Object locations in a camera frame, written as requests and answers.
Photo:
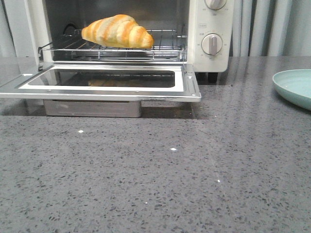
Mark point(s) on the light green plate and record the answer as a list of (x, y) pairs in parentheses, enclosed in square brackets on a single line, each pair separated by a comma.
[(294, 86)]

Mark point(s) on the upper beige oven knob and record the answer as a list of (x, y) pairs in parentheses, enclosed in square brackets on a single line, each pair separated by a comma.
[(215, 4)]

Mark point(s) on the black right oven foot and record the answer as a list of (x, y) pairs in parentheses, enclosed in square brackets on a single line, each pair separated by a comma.
[(212, 77)]

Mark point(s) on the metal wire oven rack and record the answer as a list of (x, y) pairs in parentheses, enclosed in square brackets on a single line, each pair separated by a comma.
[(168, 46)]

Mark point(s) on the beige oven knob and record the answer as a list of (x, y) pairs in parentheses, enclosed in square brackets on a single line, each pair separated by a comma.
[(211, 44), (215, 4)]

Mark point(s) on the glass oven door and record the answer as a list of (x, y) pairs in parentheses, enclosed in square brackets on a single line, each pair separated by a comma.
[(106, 90)]

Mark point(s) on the lower beige oven knob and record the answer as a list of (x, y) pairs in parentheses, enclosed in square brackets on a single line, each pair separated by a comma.
[(211, 44)]

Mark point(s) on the white Toshiba toaster oven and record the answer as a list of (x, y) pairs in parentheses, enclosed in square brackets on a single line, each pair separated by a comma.
[(190, 18)]

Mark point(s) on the golden croissant bread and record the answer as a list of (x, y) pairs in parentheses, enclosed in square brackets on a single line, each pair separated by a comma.
[(119, 31)]

